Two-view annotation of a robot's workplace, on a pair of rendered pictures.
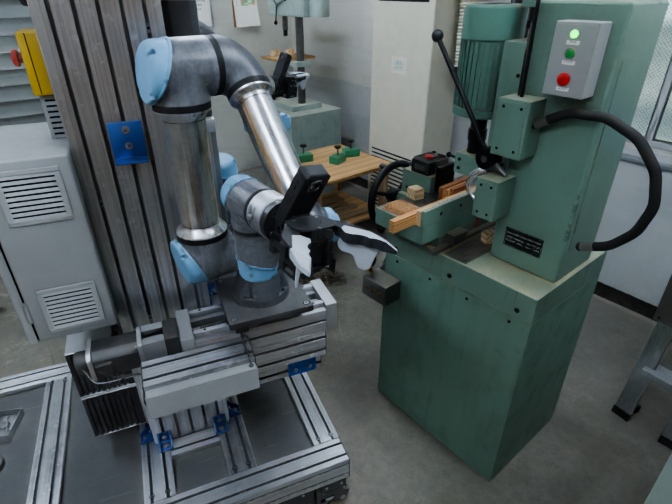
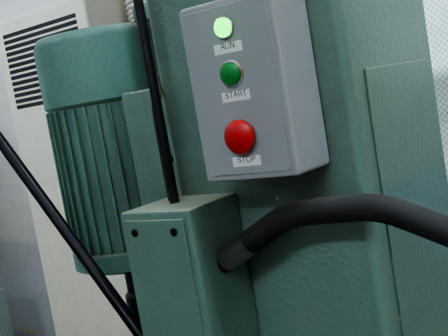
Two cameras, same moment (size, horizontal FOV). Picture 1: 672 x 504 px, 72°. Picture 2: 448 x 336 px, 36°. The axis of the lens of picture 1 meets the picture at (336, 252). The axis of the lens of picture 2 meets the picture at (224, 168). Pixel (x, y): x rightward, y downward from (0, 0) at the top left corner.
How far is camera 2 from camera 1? 68 cm
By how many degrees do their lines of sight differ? 27
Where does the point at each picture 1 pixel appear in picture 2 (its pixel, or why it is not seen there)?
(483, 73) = (103, 171)
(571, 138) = (323, 275)
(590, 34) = (257, 18)
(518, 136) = (191, 301)
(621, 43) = (341, 29)
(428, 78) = not seen: hidden behind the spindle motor
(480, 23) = (63, 71)
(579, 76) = (272, 121)
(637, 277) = not seen: outside the picture
